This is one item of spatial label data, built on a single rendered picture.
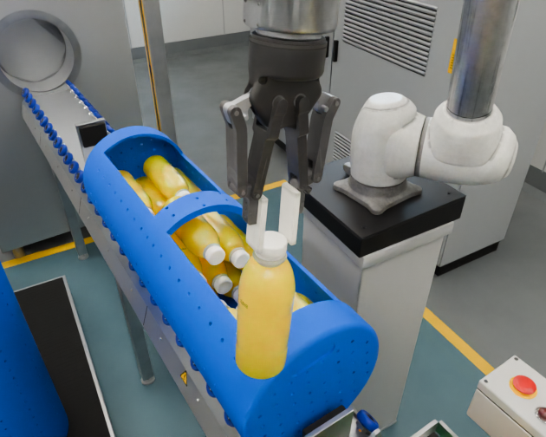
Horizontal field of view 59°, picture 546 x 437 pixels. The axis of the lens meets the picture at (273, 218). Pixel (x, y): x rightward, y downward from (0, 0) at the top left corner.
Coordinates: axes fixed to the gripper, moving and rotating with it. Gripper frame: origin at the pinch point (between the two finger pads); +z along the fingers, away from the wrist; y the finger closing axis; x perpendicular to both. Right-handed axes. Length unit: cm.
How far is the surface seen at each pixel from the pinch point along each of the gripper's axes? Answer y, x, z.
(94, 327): -2, -152, 139
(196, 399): -2, -27, 58
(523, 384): -42, 15, 33
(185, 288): 0.3, -26.7, 28.2
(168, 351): -1, -42, 58
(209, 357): 1.4, -13.7, 33.4
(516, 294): -196, -62, 120
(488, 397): -38, 13, 36
